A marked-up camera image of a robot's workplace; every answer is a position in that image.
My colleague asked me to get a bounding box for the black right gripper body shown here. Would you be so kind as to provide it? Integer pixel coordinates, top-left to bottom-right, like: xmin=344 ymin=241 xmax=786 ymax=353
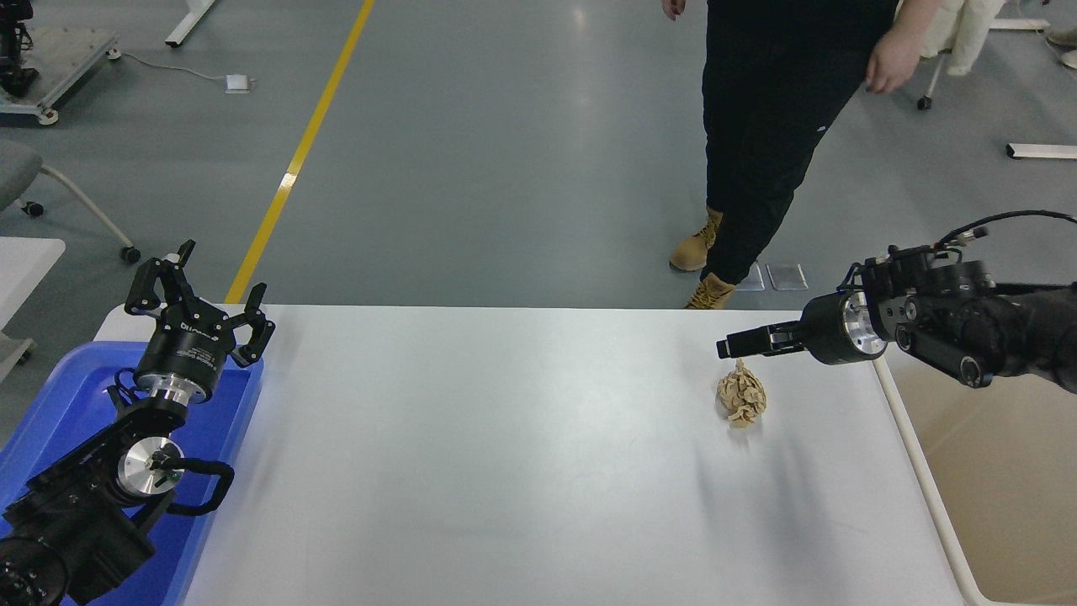
xmin=799 ymin=292 xmax=853 ymax=366

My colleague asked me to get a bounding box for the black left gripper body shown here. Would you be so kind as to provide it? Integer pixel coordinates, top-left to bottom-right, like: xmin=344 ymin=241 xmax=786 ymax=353
xmin=134 ymin=305 xmax=231 ymax=396

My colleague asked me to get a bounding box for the tan paper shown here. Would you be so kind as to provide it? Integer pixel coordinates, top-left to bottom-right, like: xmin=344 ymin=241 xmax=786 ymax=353
xmin=716 ymin=358 xmax=768 ymax=429

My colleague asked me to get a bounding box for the person's left hand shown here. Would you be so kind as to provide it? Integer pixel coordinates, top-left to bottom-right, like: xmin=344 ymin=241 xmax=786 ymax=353
xmin=865 ymin=29 xmax=926 ymax=93

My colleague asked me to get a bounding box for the blue plastic tray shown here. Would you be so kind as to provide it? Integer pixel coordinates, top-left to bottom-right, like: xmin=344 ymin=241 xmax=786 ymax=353
xmin=0 ymin=341 xmax=264 ymax=606

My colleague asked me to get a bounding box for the grey office chair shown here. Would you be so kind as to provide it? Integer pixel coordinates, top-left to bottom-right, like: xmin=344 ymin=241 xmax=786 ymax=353
xmin=0 ymin=139 xmax=141 ymax=267

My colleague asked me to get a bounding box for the person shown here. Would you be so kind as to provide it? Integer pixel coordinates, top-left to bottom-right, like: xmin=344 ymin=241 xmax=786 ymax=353
xmin=662 ymin=0 xmax=944 ymax=311

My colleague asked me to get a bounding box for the grey wheeled platform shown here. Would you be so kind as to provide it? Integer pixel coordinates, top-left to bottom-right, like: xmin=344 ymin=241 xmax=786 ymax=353
xmin=0 ymin=25 xmax=123 ymax=128

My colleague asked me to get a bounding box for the large pale bin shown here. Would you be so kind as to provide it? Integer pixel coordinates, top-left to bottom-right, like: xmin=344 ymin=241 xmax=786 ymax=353
xmin=873 ymin=353 xmax=1077 ymax=606

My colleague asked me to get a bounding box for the white table leg foot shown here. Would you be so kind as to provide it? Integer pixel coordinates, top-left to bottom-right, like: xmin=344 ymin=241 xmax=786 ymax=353
xmin=165 ymin=0 xmax=220 ymax=49

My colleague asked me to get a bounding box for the black machine base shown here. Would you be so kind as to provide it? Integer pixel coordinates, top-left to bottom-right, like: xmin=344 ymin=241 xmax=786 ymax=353
xmin=0 ymin=0 xmax=40 ymax=98

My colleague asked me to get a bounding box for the white wheeled chair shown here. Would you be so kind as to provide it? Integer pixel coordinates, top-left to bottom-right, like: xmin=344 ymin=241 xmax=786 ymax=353
xmin=915 ymin=55 xmax=956 ymax=111

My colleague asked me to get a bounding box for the white power adapter with cable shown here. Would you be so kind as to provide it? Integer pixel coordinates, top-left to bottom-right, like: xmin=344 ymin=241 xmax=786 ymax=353
xmin=118 ymin=52 xmax=255 ymax=95

